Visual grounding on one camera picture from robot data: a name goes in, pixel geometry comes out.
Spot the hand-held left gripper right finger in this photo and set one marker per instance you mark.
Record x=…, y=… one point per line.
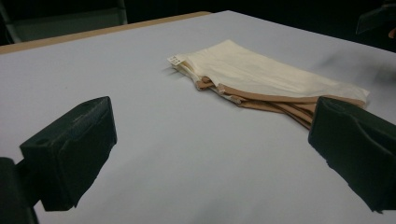
x=358, y=146

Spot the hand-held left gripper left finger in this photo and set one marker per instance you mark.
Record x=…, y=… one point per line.
x=67, y=155

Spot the cream and tan pants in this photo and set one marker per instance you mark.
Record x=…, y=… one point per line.
x=249, y=74

